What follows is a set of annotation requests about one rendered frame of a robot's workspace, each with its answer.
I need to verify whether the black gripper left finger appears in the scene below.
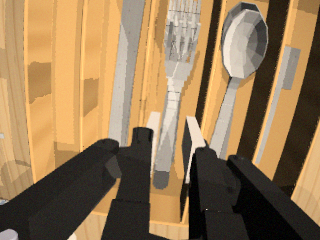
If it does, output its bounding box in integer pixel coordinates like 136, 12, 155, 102
0, 111, 161, 240

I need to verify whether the silver fork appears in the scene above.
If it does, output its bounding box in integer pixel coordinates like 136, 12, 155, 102
153, 0, 197, 172
152, 19, 201, 190
171, 0, 201, 165

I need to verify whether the grey mug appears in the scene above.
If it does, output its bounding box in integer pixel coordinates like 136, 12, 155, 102
68, 233, 76, 240

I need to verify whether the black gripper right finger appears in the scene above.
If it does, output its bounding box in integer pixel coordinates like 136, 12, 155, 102
182, 116, 320, 240

